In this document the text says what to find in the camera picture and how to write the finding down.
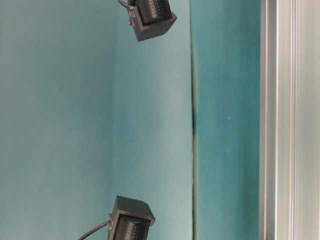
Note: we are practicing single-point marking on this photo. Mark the black perforated gripper body lower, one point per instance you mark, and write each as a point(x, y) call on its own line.
point(130, 219)

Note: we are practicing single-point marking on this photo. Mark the black perforated gripper body upper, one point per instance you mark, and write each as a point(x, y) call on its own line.
point(150, 18)

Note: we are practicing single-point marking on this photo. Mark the silver aluminium extrusion rail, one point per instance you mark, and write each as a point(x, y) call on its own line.
point(289, 145)

